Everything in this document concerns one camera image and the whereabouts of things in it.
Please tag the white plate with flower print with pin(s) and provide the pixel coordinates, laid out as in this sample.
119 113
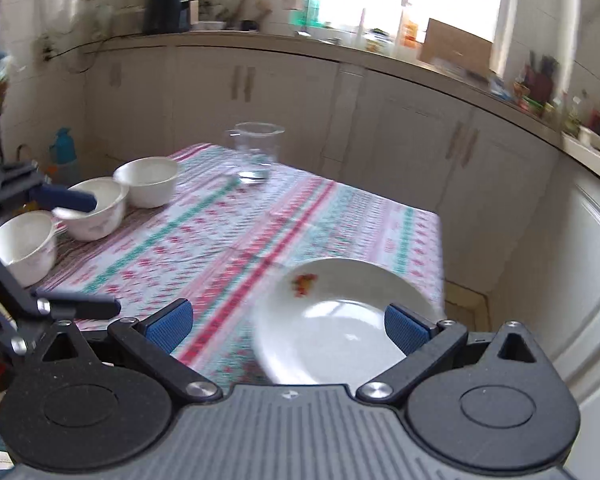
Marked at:
330 320

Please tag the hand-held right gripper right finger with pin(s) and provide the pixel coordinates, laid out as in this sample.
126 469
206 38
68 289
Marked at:
405 327

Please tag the glass jar with lid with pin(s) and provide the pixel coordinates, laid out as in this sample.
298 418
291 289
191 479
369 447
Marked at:
378 42

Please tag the black air fryer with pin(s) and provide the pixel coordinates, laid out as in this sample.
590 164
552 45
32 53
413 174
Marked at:
167 10

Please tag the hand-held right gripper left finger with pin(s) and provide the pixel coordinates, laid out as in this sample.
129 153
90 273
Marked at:
170 322

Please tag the plain white bowl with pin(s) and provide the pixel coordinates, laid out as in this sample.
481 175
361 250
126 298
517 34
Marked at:
25 255
147 185

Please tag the clear glass mug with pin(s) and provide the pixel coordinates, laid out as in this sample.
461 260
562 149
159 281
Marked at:
257 150

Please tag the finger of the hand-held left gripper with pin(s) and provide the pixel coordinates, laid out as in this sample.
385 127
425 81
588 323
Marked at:
80 307
70 200

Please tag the brown cardboard sheet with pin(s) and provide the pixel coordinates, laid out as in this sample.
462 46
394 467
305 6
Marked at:
455 45

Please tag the white bowl with faint print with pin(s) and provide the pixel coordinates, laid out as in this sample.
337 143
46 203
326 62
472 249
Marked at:
107 220

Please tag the patterned striped tablecloth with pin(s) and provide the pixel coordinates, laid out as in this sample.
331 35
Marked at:
205 250

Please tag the orange juice bottle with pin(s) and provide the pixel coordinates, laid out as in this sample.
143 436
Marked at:
410 30

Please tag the dark knife block with knives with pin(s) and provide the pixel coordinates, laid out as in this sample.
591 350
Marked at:
540 85

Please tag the blue spray bottle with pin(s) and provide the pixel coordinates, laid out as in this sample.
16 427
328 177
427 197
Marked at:
65 152

